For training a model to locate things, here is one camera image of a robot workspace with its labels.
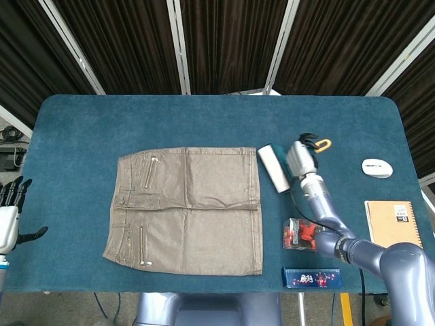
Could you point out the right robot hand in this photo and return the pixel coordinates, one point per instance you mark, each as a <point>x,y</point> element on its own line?
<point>300,159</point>

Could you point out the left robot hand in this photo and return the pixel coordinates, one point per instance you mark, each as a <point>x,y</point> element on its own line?
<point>8,224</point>

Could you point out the teal lint roller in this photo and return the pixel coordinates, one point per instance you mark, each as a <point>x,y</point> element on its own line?
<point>273,168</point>

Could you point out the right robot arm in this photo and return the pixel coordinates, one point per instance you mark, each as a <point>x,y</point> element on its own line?
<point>401,268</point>

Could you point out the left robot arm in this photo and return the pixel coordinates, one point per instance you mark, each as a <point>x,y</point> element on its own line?
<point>2,275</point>

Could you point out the brown skirt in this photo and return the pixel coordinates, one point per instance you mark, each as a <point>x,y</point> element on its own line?
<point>204,210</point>

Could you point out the black electronics box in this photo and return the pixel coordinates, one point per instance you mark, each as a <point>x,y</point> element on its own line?
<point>9,159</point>

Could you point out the red toy in clear box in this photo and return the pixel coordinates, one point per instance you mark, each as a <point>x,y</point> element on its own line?
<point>299,234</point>

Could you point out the white screen foot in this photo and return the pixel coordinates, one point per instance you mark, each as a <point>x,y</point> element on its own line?
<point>266,91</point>

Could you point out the white computer mouse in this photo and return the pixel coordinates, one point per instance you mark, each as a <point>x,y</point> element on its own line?
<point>376,168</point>

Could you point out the blue table cloth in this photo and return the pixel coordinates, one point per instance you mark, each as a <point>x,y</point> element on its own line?
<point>204,122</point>

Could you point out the brown spiral notebook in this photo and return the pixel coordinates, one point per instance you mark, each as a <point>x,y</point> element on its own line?
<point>391,220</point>

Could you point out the long blue printed box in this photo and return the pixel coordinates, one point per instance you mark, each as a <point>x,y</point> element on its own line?
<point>312,277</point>

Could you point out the dark pleated folding screen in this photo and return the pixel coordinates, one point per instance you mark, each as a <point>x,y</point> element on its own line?
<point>231,44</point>

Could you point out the white table leg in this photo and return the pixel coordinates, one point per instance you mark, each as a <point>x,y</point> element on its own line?
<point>301,309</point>

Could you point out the blue-grey robot torso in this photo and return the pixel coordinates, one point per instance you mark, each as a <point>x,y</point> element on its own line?
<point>210,310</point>

